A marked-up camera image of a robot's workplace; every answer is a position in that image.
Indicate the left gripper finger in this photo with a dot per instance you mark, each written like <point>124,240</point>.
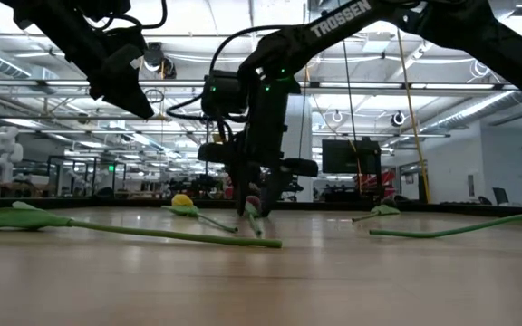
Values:
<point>125,86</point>

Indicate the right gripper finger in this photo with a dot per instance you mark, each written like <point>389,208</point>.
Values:
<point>272,190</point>
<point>244,190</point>

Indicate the red artificial tulip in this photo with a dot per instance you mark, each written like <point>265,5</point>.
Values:
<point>254,202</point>

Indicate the yellow artificial tulip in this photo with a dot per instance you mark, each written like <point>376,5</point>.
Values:
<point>182,200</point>

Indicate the small green stem leaf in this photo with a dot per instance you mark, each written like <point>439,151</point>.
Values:
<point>384,210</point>

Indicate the long green stem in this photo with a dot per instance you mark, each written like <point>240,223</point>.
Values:
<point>397,234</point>

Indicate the peach cream artificial tulip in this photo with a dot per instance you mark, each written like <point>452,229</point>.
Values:
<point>16,218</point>

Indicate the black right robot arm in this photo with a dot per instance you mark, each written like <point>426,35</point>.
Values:
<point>469,27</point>

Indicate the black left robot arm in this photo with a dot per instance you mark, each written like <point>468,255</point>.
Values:
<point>61,18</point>

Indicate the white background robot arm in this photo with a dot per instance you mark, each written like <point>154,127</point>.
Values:
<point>5,151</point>

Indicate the white square pillar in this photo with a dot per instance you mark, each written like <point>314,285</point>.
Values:
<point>308,136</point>

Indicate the black monitor screen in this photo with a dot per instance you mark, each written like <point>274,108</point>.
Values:
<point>351,156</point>

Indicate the long linear ceiling light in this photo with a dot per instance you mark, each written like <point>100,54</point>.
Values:
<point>360,84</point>

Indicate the red storage cart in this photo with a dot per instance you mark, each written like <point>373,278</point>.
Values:
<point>385,179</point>

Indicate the small black ceiling reel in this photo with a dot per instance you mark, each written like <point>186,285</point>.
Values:
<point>397,118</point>

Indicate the black office chair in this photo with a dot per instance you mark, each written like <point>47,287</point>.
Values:
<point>500,195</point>

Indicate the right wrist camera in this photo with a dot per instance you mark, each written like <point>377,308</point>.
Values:
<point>222,95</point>

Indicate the black aluminium table frame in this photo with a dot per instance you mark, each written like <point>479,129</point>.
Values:
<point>333,206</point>

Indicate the black framed glass enclosure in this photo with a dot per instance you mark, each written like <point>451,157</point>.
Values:
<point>86,157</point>

